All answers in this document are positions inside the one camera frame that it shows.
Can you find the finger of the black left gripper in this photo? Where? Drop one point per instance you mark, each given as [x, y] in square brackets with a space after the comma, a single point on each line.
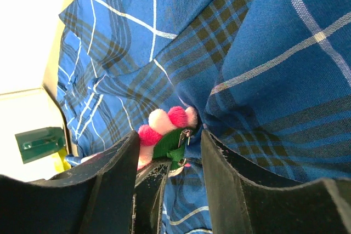
[147, 202]

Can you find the yellow-green dotted plate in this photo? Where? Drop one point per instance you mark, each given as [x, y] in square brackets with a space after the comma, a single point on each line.
[60, 164]

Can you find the green mug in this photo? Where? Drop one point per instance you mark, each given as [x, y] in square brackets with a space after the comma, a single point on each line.
[39, 143]

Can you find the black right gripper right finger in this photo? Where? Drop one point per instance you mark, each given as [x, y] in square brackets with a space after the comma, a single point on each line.
[246, 198]

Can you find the pink flower brooch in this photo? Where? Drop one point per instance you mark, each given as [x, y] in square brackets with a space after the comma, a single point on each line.
[166, 136]

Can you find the blue plaid shirt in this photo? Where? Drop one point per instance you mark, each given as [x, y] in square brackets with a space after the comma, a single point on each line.
[270, 79]

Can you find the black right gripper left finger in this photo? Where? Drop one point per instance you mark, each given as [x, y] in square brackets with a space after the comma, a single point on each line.
[93, 197]

